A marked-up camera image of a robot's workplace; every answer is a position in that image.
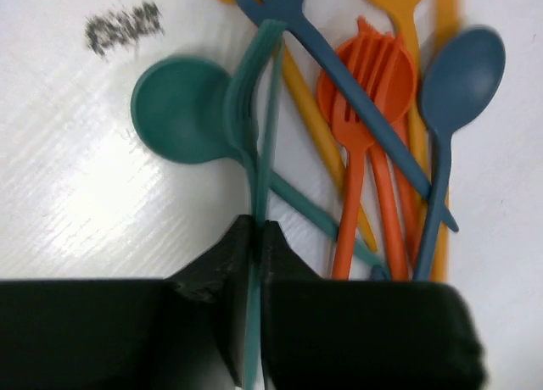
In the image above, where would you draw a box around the blue spoon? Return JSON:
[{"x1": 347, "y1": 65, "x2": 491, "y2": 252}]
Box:
[{"x1": 412, "y1": 25, "x2": 506, "y2": 281}]

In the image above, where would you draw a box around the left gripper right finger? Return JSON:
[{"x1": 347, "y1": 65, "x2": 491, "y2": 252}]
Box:
[{"x1": 261, "y1": 221, "x2": 487, "y2": 389}]

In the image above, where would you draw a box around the blue fork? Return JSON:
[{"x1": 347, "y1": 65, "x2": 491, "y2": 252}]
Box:
[{"x1": 224, "y1": 0, "x2": 460, "y2": 233}]

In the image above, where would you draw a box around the teal spoon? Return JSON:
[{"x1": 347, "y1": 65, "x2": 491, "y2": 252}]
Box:
[{"x1": 130, "y1": 55, "x2": 255, "y2": 213}]

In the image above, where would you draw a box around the teal knife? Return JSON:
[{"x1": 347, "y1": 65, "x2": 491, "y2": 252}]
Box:
[{"x1": 270, "y1": 171, "x2": 390, "y2": 281}]

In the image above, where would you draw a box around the yellow fork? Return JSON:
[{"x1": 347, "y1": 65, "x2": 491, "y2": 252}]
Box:
[{"x1": 219, "y1": 0, "x2": 378, "y2": 253}]

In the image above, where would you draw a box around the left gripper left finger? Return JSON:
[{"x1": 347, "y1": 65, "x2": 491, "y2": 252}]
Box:
[{"x1": 1, "y1": 215, "x2": 255, "y2": 389}]

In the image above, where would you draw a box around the yellow spoon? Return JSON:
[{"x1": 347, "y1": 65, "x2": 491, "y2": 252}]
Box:
[{"x1": 368, "y1": 0, "x2": 430, "y2": 176}]

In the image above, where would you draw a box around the teal fork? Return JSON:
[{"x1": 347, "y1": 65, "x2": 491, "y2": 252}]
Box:
[{"x1": 223, "y1": 19, "x2": 286, "y2": 389}]

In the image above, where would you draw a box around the orange fork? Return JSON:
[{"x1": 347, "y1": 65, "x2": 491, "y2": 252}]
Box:
[{"x1": 331, "y1": 17, "x2": 409, "y2": 281}]

